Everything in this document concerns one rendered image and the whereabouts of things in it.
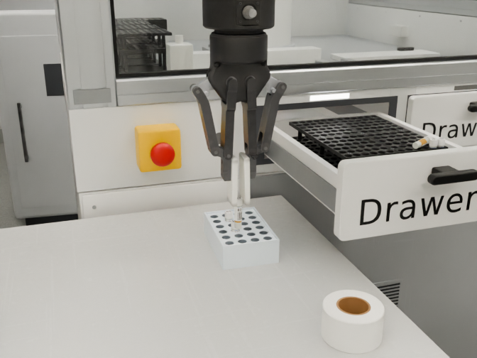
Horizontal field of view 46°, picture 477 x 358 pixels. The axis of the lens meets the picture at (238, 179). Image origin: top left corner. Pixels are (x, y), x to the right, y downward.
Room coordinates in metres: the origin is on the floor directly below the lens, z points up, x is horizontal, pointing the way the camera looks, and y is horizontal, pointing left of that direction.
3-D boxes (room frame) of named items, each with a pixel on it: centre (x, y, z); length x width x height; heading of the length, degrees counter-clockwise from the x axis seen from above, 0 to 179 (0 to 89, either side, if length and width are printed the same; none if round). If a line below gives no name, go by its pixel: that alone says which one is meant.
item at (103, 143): (1.51, -0.07, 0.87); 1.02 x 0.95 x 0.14; 108
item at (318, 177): (0.93, -0.21, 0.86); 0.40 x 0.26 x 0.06; 18
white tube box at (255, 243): (0.78, 0.00, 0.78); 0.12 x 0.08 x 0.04; 16
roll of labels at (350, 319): (0.55, -0.13, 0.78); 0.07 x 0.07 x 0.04
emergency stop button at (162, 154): (0.89, 0.13, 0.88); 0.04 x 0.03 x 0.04; 108
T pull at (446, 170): (0.71, -0.28, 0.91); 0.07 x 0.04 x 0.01; 108
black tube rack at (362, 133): (0.92, -0.21, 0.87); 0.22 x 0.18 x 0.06; 18
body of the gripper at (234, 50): (0.75, 0.00, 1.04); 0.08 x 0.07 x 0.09; 105
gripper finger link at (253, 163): (0.75, -0.03, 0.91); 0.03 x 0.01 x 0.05; 105
